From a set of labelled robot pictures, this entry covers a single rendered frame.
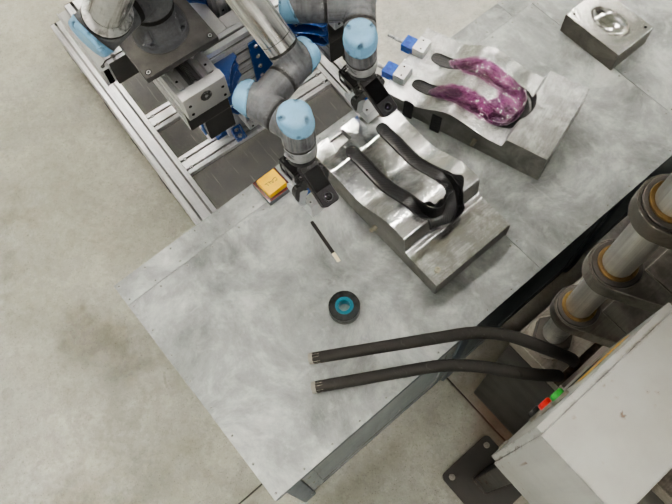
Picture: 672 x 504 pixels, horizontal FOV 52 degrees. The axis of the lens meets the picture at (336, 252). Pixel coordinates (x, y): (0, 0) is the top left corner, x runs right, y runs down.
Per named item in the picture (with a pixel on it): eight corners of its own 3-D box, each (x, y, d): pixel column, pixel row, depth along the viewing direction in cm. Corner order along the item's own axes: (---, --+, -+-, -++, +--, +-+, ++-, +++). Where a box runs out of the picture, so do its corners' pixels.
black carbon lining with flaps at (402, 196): (341, 156, 185) (340, 137, 177) (386, 122, 189) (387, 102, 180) (429, 245, 174) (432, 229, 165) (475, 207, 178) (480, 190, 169)
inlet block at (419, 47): (383, 46, 204) (383, 34, 199) (392, 34, 205) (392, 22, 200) (421, 65, 201) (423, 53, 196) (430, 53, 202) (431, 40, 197)
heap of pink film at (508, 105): (423, 98, 193) (425, 81, 185) (454, 54, 198) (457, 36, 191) (506, 139, 186) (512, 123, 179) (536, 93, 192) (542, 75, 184)
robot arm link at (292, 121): (288, 88, 142) (321, 107, 140) (293, 118, 152) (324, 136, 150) (264, 114, 140) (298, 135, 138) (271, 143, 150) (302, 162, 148)
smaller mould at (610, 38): (559, 30, 207) (565, 14, 200) (593, 4, 210) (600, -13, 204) (610, 70, 200) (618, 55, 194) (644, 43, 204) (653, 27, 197)
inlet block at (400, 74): (364, 72, 201) (364, 60, 196) (373, 60, 202) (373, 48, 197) (402, 91, 197) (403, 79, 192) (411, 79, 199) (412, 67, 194)
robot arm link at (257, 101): (263, 80, 155) (301, 103, 152) (232, 115, 152) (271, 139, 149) (258, 58, 148) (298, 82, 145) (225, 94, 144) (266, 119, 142)
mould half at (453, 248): (312, 166, 192) (308, 141, 180) (381, 114, 198) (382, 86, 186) (434, 294, 176) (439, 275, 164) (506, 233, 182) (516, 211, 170)
